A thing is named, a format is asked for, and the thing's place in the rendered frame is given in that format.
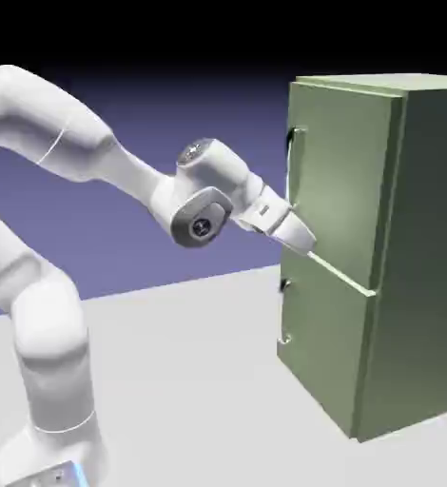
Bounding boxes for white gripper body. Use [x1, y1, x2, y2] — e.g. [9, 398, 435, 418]
[269, 209, 318, 257]

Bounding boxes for large green cabinet door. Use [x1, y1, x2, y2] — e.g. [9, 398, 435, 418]
[282, 81, 404, 298]

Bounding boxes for small green cabinet door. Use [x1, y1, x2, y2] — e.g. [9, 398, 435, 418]
[276, 246, 377, 439]

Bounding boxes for green cabinet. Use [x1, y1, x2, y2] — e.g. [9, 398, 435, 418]
[276, 73, 447, 443]

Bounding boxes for long curved metal handle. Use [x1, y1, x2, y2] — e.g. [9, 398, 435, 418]
[284, 126, 308, 211]

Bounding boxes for short curved metal handle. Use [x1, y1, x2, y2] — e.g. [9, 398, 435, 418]
[278, 278, 293, 346]

